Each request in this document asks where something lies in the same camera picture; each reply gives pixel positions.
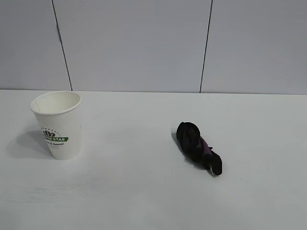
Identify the black and purple cloth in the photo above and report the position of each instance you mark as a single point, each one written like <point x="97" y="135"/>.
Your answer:
<point x="192" y="141"/>

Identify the white paper cup green logo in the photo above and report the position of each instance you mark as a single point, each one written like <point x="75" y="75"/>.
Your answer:
<point x="60" y="129"/>

